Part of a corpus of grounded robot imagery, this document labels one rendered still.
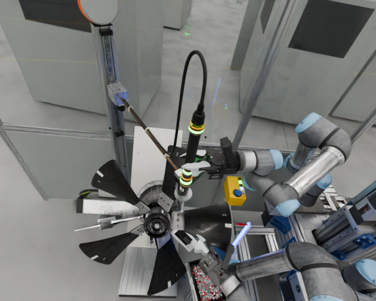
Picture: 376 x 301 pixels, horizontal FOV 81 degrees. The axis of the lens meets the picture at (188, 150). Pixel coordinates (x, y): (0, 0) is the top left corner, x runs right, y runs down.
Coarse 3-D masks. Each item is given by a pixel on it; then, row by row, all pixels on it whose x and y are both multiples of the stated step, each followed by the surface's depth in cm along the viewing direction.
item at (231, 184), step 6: (228, 180) 139; (234, 180) 140; (228, 186) 136; (234, 186) 136; (240, 186) 137; (228, 192) 135; (228, 198) 134; (234, 198) 131; (240, 198) 131; (234, 204) 136; (240, 204) 136
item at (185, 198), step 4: (180, 168) 84; (176, 172) 83; (176, 176) 84; (176, 180) 84; (176, 184) 86; (176, 188) 88; (176, 192) 87; (188, 192) 88; (176, 196) 86; (180, 196) 86; (184, 196) 86; (188, 196) 86; (180, 200) 85; (184, 200) 85; (188, 200) 86
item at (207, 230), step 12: (216, 204) 111; (228, 204) 111; (192, 216) 107; (204, 216) 107; (216, 216) 107; (228, 216) 108; (192, 228) 103; (204, 228) 104; (216, 228) 104; (228, 228) 105; (216, 240) 102; (228, 240) 104
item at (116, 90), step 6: (114, 84) 113; (120, 84) 113; (108, 90) 113; (114, 90) 109; (120, 90) 110; (126, 90) 110; (114, 96) 108; (120, 96) 110; (126, 96) 112; (114, 102) 112; (120, 102) 112
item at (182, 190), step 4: (200, 104) 57; (200, 108) 57; (196, 112) 59; (200, 112) 58; (204, 112) 59; (192, 116) 60; (196, 116) 58; (200, 116) 58; (204, 116) 59; (192, 120) 60; (196, 120) 59; (200, 120) 59; (204, 120) 60; (196, 124) 60; (200, 124) 60; (180, 184) 83; (180, 188) 84; (184, 188) 82; (188, 188) 83; (180, 192) 86; (184, 192) 84
